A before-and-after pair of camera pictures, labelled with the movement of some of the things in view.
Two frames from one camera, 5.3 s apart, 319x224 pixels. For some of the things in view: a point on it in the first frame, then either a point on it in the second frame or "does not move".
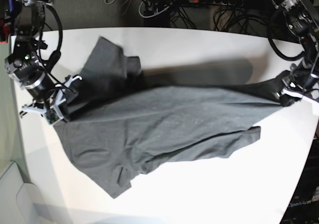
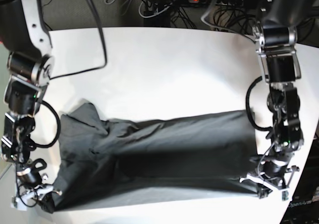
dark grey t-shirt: [122, 126] -> [101, 162]
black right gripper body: [300, 80] -> [273, 178]
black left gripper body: [60, 97] -> [32, 179]
